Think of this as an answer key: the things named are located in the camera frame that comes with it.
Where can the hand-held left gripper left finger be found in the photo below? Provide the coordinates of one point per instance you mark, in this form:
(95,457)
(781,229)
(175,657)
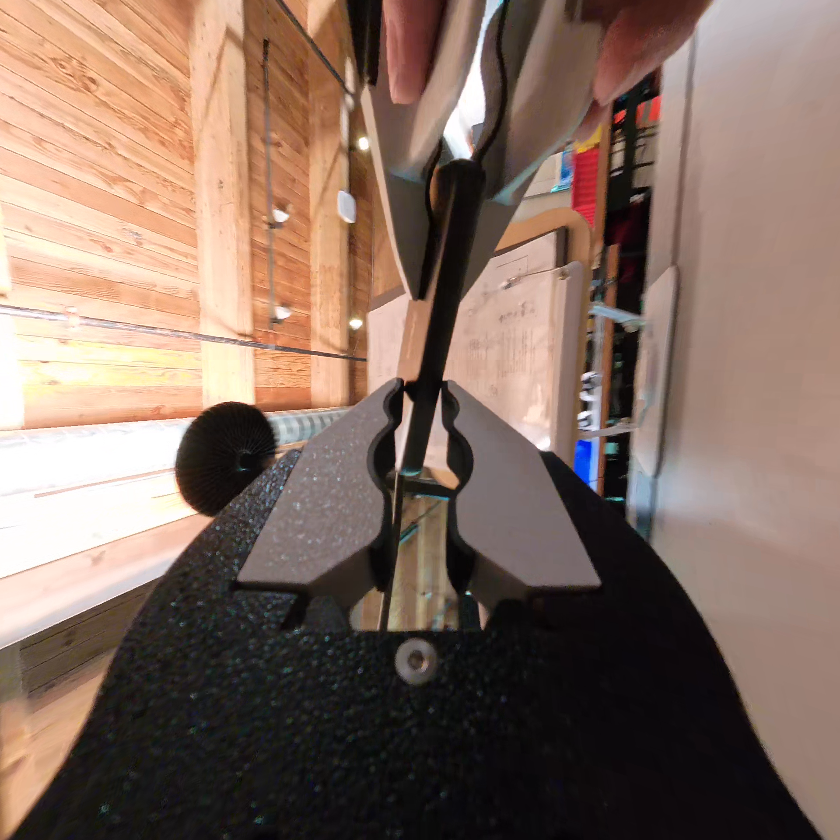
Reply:
(315,518)

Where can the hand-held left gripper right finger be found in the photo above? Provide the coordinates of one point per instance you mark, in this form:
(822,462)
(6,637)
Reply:
(525,518)

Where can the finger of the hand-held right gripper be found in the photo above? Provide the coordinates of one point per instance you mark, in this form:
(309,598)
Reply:
(544,98)
(394,210)

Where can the person's right hand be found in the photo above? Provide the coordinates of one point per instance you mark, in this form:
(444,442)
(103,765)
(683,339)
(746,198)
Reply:
(410,46)

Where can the white ceiling sensor box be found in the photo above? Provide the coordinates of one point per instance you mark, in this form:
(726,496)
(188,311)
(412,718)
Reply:
(346,207)

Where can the black ceiling rod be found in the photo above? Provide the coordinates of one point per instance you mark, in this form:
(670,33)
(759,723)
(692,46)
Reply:
(315,46)

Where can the blue plastic bin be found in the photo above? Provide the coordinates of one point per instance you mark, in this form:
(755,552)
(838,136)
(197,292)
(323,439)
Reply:
(586,466)

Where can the red plastic bin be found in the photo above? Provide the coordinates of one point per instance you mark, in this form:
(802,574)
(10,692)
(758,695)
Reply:
(586,184)

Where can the black round pleated disc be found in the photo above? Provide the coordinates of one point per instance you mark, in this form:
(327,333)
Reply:
(220,459)

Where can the white track spotlight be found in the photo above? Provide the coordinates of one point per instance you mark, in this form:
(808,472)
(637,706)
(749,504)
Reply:
(282,313)
(281,214)

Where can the black shelf rack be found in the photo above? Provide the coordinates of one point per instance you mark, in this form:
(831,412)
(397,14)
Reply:
(630,197)

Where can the wood-framed whiteboard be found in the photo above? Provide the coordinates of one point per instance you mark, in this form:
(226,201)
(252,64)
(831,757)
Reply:
(518,341)

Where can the black ceiling pipe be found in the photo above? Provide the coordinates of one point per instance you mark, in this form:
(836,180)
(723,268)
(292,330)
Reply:
(197,336)

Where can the silver spiral ventilation duct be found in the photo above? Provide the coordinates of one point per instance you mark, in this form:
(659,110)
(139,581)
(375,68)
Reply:
(308,425)

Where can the grey light track rail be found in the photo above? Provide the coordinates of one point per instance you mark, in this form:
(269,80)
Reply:
(268,164)

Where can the white wall panel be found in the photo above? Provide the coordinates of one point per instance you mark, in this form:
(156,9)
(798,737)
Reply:
(656,367)

